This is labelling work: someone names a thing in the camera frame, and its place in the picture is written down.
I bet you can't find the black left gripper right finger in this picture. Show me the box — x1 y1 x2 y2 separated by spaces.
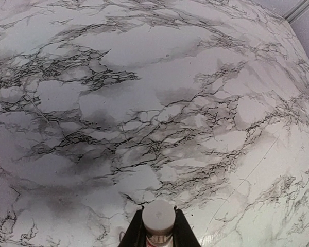
173 207 200 247

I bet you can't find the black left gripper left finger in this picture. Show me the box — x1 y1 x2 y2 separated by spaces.
118 209 147 247

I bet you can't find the white nail polish brush cap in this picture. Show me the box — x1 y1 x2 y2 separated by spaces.
142 200 176 247

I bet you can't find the right aluminium corner post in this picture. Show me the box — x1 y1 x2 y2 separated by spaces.
283 0 309 23

